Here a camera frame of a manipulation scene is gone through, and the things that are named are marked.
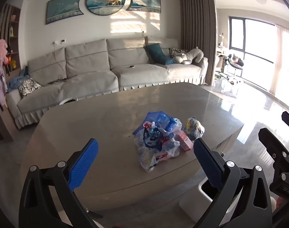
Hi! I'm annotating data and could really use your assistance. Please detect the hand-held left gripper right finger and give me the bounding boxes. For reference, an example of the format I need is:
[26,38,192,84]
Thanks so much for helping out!
[192,138,274,228]

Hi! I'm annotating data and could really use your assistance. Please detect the small clear plastic bag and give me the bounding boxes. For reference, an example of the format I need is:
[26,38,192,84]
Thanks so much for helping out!
[166,117,183,134]

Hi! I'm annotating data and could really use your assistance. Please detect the black white patterned pillow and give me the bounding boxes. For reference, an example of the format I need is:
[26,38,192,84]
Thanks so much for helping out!
[169,48,188,59]

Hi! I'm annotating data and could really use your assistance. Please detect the blue plastic bag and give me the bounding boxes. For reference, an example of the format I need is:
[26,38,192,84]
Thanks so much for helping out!
[132,111,170,136]

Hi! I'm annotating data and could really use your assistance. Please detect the yellow and blue wrapper bundle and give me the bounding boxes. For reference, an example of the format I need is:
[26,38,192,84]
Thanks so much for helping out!
[184,117,205,141]

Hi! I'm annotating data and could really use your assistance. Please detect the grey brown curtain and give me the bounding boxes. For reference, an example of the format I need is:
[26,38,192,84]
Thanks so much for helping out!
[179,0,217,86]

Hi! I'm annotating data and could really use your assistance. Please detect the grey fabric sofa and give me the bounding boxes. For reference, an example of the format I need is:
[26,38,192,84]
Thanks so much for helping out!
[5,37,209,130]

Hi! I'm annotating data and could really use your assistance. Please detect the white plush toy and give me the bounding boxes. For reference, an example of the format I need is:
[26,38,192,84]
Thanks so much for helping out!
[172,47,205,65]

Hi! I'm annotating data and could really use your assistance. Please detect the round deer wall painting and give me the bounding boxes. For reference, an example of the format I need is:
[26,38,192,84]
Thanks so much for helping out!
[85,0,126,16]

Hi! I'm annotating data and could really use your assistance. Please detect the white round object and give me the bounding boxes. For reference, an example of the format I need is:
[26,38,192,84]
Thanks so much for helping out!
[59,97,80,105]

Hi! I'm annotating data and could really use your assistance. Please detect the pink hanging clothes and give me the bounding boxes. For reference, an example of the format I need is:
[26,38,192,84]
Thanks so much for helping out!
[0,39,8,106]

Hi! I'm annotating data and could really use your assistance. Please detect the large dark framed window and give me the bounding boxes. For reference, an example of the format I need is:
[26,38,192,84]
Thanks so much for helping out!
[229,16,279,91]

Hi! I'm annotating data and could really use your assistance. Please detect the grey coffee table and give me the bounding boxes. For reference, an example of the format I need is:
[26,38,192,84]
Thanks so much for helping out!
[20,83,245,213]

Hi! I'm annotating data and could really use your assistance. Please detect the floral patterned pillow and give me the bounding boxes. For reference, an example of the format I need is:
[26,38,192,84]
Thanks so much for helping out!
[18,78,42,98]

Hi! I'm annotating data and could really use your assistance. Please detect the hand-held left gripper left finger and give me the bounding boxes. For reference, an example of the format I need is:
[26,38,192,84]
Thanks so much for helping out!
[18,138,100,228]

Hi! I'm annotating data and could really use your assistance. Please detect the swivel chair with clutter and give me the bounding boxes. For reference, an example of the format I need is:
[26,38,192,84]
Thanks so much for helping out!
[226,53,245,82]

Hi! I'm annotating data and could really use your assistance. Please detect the teal pillow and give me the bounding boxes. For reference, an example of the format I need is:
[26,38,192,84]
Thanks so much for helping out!
[145,43,177,65]

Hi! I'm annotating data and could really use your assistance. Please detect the thin charging cable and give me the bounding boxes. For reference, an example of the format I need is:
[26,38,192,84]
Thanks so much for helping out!
[48,44,67,85]

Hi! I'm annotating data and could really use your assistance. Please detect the sheer white curtain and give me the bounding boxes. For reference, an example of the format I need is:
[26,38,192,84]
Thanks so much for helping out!
[265,26,289,117]

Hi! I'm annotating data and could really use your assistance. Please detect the white trash bin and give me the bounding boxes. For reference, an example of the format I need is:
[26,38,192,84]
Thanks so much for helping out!
[179,178,221,224]

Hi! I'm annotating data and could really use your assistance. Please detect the wooden shelf unit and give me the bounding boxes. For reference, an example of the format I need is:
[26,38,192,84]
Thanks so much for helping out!
[0,3,22,143]

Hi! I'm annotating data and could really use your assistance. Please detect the printed clear plastic bag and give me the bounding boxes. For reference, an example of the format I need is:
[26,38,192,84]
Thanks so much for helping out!
[134,121,181,173]

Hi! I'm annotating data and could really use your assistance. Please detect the teal curved wall painting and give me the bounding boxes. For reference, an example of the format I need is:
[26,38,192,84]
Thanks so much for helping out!
[46,0,85,25]
[126,0,161,14]

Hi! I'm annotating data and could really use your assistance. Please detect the cluttered white desk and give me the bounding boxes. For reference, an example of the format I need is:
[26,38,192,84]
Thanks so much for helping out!
[216,34,230,76]

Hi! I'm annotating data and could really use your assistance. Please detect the blue cloth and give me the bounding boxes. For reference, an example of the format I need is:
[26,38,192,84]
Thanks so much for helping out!
[7,68,31,93]

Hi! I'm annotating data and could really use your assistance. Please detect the pink carton box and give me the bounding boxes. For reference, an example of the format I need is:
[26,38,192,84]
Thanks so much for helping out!
[174,129,194,151]

